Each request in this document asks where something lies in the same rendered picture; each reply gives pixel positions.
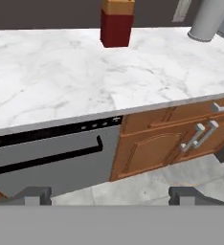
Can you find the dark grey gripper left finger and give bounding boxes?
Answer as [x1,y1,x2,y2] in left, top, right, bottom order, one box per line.
[0,186,53,207]

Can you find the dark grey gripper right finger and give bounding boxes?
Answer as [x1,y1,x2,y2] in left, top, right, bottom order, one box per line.
[168,186,224,207]

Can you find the red and tan knife block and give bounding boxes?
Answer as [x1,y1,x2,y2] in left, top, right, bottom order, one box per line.
[100,0,136,49]

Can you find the grey dishwasher door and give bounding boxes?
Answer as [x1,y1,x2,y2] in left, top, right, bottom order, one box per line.
[0,115,123,198]

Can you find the wooden drawer front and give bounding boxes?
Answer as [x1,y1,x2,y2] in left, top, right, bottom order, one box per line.
[121,96,224,136]

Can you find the grey cylindrical canister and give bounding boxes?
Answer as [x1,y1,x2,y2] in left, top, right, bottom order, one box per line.
[187,0,224,43]

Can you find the black dishwasher handle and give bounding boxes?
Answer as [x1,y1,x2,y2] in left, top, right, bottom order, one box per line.
[0,135,104,177]

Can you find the silver cabinet door handle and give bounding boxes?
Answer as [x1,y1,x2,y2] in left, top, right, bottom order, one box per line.
[179,122,207,153]
[192,120,220,148]

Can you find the silver drawer handle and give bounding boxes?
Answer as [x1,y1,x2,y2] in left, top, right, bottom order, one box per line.
[212,99,224,114]

